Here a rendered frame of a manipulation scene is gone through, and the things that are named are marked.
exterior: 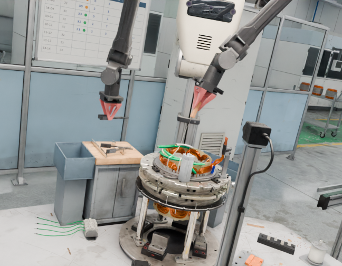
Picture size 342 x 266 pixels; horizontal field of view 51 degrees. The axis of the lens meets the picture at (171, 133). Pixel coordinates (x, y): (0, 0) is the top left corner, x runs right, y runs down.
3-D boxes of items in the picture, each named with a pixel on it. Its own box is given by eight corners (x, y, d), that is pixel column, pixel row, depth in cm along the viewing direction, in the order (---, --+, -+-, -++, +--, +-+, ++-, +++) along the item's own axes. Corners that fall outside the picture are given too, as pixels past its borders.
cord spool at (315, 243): (316, 267, 139) (322, 251, 137) (303, 257, 144) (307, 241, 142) (326, 263, 143) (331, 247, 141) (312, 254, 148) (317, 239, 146)
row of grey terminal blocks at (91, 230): (97, 240, 132) (99, 230, 131) (84, 240, 130) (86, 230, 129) (94, 225, 141) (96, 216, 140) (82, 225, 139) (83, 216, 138)
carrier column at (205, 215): (199, 239, 141) (210, 190, 135) (196, 236, 143) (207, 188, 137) (205, 238, 142) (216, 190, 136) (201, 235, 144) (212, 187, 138)
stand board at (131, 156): (95, 164, 132) (96, 159, 131) (81, 146, 147) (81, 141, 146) (144, 163, 142) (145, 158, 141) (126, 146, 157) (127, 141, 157)
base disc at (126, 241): (145, 285, 112) (146, 283, 111) (104, 220, 144) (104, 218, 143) (241, 264, 131) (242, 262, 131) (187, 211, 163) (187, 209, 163)
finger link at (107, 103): (103, 121, 139) (106, 97, 136) (97, 116, 144) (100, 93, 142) (120, 122, 142) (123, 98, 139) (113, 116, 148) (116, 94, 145)
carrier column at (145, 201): (136, 243, 131) (145, 191, 125) (133, 239, 133) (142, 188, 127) (142, 242, 132) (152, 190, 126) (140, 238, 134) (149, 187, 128)
